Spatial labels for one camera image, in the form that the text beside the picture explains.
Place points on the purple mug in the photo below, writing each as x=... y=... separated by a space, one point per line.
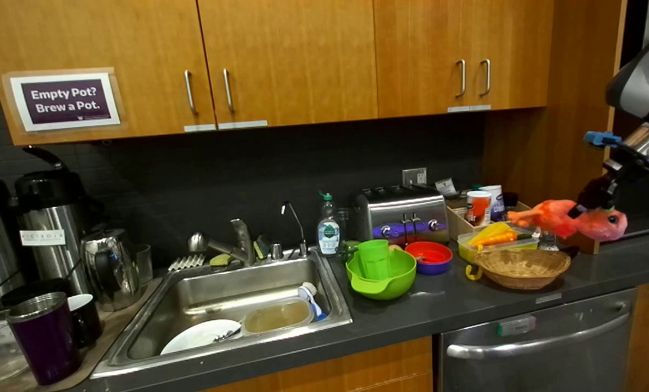
x=45 y=344

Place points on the black mug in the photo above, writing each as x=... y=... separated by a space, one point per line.
x=88 y=323

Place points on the orange toy carrot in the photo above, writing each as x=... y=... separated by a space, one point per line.
x=496 y=238

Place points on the chrome sink faucet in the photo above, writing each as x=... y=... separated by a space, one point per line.
x=243 y=240

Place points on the steel airpot with label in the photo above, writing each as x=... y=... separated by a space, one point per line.
x=52 y=240

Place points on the black top pepper grinder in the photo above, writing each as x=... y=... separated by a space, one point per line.
x=545 y=240

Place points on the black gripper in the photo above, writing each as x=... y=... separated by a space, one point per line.
x=642 y=188

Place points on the stainless steel sink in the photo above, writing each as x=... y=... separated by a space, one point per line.
x=266 y=290

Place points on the woven wicker basket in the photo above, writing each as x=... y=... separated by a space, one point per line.
x=522 y=268

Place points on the glass coffee carafe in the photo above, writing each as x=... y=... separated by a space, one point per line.
x=109 y=268

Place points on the green sponge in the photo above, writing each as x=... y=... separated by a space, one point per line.
x=220 y=261

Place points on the blue white dish brush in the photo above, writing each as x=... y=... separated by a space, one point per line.
x=315 y=301

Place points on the white paper cup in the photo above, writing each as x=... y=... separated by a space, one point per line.
x=477 y=207

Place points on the yellow knitted toy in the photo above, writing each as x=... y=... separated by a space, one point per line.
x=499 y=227

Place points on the blue plastic bracket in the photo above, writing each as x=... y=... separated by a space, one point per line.
x=601 y=139

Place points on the white sticker label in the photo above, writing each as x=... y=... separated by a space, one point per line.
x=516 y=326

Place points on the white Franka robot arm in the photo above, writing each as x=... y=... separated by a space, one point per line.
x=648 y=84

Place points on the steel dishwasher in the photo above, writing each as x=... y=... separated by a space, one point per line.
x=544 y=362

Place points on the grey wall outlet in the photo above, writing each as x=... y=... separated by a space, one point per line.
x=414 y=177

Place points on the white paper packet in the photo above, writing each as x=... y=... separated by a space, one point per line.
x=446 y=188

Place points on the wooden upper cabinet door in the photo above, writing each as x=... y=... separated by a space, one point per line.
x=121 y=45
x=522 y=50
x=294 y=57
x=418 y=50

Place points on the red plastic bowl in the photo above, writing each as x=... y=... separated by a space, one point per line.
x=429 y=254

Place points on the white plate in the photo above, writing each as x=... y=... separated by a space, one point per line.
x=195 y=338

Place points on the thin gooseneck tap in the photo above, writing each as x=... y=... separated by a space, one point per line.
x=304 y=242

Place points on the dish soap bottle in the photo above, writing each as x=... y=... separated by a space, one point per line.
x=330 y=237

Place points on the wooden lower cabinet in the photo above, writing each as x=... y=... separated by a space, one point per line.
x=648 y=360
x=338 y=371

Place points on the green plastic cup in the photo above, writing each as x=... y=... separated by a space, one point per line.
x=374 y=261

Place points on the Empty Pot wall sign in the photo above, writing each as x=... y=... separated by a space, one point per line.
x=64 y=100

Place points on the chrome soap dispenser pump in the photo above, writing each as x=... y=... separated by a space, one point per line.
x=196 y=242

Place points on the white scrub brush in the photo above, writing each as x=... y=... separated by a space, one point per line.
x=186 y=263

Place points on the white canister blue label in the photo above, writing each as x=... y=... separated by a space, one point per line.
x=497 y=198

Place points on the silver toaster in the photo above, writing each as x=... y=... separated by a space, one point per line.
x=403 y=215

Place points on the wooden organizer tray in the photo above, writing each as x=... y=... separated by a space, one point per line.
x=455 y=219

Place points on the green plastic bowl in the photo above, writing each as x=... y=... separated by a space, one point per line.
x=382 y=288

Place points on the clear drinking glass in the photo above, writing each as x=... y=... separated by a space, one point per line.
x=145 y=268

